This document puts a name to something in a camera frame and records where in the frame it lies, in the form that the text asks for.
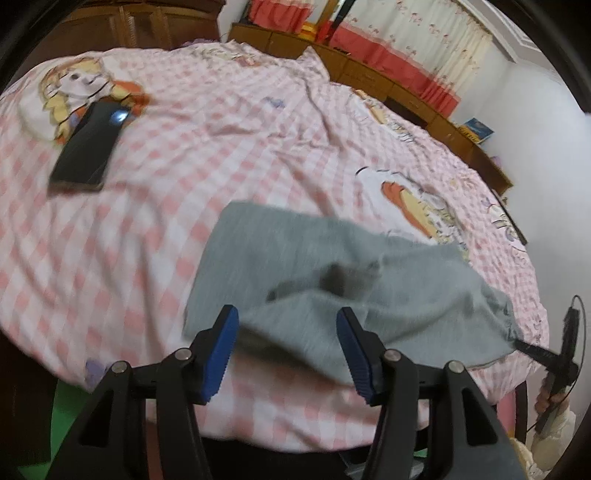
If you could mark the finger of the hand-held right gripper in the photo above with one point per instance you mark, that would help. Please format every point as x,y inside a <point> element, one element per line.
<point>535,351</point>

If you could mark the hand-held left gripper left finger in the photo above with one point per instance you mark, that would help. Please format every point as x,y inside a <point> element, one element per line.
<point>221,350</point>

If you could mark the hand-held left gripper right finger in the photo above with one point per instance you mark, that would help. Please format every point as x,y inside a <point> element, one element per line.
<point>358,355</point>

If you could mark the grey pants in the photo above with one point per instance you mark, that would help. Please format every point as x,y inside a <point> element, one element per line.
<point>277,249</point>

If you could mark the person's right forearm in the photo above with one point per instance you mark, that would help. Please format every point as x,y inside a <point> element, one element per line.
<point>554,438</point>

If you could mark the person's right hand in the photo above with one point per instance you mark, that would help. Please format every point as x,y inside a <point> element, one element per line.
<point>549,399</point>

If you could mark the small purple object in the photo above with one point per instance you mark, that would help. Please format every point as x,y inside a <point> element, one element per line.
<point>497,161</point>

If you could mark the pink checkered cartoon bedsheet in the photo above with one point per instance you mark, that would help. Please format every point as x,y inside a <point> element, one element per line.
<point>207,138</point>

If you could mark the blue book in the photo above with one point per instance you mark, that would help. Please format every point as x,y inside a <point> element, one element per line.
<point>476,130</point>

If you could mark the black smartphone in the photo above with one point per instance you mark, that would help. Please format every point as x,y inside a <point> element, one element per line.
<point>87,143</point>

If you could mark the long low wooden cabinet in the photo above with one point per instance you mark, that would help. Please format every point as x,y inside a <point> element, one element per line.
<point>369,74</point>

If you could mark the wide floral red-hem curtain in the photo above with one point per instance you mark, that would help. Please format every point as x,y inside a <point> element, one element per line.
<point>415,41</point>

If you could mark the yellow round container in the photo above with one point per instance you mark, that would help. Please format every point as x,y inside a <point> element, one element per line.
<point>314,33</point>

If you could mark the narrow floral red-hem curtain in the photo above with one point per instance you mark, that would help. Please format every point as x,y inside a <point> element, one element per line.
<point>286,11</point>

